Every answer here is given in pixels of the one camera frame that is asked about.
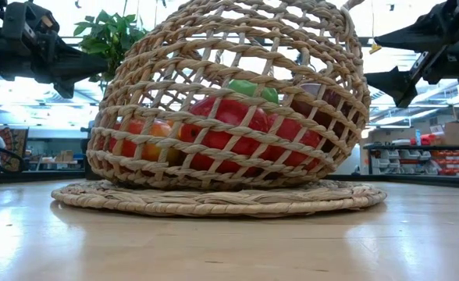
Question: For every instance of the white bottle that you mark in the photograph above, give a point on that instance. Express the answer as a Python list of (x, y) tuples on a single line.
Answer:
[(418, 137)]

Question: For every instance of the yellow tag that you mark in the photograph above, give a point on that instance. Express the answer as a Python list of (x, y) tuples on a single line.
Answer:
[(375, 48)]

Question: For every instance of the workbench with boxes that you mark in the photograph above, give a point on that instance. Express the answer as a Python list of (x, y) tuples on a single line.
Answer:
[(57, 160)]

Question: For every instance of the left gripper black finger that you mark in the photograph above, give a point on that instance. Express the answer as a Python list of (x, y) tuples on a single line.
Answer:
[(85, 66), (66, 89)]

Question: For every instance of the green apple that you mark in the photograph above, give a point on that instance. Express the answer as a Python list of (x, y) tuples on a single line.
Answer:
[(249, 87)]

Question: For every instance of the woven wicker basket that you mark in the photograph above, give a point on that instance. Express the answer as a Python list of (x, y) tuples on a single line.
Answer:
[(221, 203)]

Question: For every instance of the patterned wall hanging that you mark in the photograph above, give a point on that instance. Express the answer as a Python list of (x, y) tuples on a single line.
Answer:
[(16, 140)]

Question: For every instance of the small red fruit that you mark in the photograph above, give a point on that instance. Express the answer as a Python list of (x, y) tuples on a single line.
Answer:
[(229, 113), (292, 130)]

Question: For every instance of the green potted plant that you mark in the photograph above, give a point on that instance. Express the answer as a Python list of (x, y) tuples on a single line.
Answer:
[(104, 37)]

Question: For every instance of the storage shelf with bins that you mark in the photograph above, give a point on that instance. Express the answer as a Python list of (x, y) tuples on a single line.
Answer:
[(409, 160)]

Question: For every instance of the red object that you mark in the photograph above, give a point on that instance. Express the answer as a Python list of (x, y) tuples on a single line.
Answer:
[(426, 139)]

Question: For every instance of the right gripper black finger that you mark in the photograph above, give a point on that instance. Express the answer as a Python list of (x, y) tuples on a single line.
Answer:
[(420, 37), (403, 86)]

